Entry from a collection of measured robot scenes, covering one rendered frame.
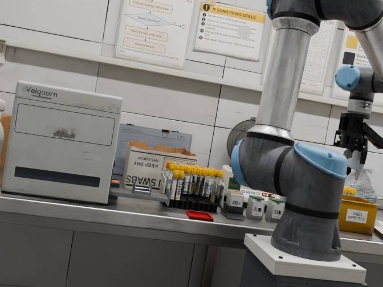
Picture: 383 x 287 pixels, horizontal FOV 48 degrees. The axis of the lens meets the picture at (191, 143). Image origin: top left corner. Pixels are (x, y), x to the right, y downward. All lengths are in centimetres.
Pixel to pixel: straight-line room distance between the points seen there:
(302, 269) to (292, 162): 22
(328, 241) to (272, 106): 33
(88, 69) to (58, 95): 65
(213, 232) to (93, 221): 33
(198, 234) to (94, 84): 87
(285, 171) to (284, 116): 14
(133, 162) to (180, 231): 39
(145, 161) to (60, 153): 39
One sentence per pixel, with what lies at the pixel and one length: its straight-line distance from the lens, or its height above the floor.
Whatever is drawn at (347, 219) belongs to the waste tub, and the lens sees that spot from 147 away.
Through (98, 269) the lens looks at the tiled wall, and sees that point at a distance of 195.
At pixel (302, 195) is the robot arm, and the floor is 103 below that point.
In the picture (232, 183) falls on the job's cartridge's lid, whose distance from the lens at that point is 136.
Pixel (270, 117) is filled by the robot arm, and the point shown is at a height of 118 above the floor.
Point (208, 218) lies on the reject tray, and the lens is 122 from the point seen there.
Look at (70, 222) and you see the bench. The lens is 122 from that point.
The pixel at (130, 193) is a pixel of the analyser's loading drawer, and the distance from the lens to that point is 123.
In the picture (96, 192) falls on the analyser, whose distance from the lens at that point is 121.
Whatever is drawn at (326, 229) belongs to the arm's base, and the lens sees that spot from 95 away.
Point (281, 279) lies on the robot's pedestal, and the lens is 90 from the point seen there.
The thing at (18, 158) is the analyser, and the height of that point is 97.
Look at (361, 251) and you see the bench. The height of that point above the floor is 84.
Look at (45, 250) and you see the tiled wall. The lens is 194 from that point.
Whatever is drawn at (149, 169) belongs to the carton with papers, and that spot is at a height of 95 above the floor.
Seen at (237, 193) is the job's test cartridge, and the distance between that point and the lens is 132.
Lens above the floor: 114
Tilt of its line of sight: 3 degrees down
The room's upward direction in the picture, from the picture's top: 9 degrees clockwise
